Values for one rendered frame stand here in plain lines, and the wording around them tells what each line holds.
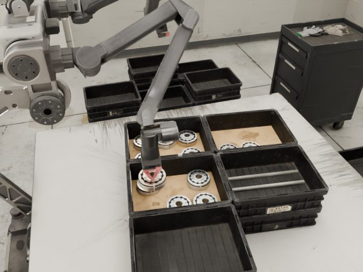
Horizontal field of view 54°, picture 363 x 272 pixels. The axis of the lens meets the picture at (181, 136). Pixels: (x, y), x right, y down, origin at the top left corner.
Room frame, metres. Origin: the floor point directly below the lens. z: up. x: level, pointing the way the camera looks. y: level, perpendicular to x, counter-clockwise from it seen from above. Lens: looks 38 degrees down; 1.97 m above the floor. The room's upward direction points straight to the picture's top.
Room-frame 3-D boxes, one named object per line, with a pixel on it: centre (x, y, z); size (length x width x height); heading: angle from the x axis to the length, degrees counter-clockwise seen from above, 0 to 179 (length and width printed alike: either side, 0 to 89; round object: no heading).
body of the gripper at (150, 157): (0.95, 0.11, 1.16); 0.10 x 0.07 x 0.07; 10
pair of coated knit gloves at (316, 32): (2.78, -1.04, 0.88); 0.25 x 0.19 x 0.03; 106
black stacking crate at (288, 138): (1.40, -0.33, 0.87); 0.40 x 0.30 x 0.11; 99
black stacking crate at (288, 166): (1.10, -0.37, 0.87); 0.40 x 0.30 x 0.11; 99
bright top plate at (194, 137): (1.42, -0.03, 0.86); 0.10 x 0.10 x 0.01
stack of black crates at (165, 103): (2.41, 0.14, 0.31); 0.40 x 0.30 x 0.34; 106
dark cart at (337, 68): (2.74, -1.17, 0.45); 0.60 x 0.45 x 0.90; 106
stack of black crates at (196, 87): (2.52, -0.25, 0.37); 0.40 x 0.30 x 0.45; 106
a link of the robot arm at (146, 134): (0.95, 0.10, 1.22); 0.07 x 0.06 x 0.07; 106
